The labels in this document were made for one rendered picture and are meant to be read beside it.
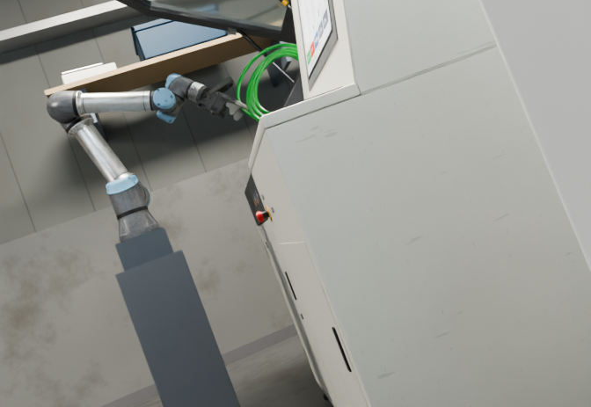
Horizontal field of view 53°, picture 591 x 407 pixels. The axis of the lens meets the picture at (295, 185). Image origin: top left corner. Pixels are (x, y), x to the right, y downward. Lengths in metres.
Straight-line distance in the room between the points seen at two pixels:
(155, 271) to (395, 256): 1.08
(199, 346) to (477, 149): 1.23
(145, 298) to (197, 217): 2.12
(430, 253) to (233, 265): 3.02
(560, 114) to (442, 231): 0.68
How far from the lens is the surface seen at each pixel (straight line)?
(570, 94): 0.64
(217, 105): 2.33
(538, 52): 0.66
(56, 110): 2.37
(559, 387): 1.44
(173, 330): 2.14
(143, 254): 2.16
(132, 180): 2.24
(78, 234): 4.25
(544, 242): 1.40
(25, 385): 4.36
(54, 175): 4.33
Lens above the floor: 0.75
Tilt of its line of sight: 3 degrees up
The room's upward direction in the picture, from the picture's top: 21 degrees counter-clockwise
